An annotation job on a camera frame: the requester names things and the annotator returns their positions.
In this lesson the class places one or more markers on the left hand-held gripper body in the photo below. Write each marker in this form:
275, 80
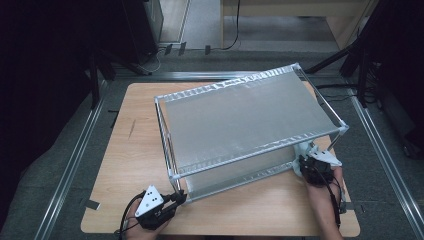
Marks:
150, 201

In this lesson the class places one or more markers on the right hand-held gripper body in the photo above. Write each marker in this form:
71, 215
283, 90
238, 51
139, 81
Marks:
323, 158

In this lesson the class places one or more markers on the light blue cloth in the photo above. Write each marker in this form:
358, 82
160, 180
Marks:
305, 148

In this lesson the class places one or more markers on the silver metal shelf rack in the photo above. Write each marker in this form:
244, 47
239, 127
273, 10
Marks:
246, 116

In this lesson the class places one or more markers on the person's left hand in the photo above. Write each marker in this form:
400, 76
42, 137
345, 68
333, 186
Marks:
141, 235

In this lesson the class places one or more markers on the person's right hand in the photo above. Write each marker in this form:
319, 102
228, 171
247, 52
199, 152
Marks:
321, 193

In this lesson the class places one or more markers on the grey tape piece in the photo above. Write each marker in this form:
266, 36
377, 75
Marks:
355, 207
93, 204

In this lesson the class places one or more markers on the black stand base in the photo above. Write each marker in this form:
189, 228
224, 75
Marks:
413, 148

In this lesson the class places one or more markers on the black tripod stand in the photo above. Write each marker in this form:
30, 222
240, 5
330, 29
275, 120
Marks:
333, 58

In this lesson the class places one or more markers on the black metal stand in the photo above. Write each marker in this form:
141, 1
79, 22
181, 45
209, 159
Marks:
95, 83

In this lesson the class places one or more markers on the small black block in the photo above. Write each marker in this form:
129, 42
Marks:
167, 49
182, 48
207, 49

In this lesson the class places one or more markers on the dark cabinet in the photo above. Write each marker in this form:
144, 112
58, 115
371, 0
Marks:
140, 26

